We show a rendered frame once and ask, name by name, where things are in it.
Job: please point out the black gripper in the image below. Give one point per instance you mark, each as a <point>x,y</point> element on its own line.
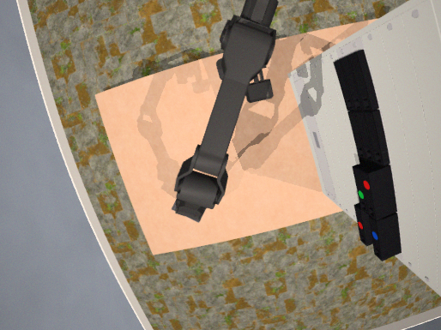
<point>259,91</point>

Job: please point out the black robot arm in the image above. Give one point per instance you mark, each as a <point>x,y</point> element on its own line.
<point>246,49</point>

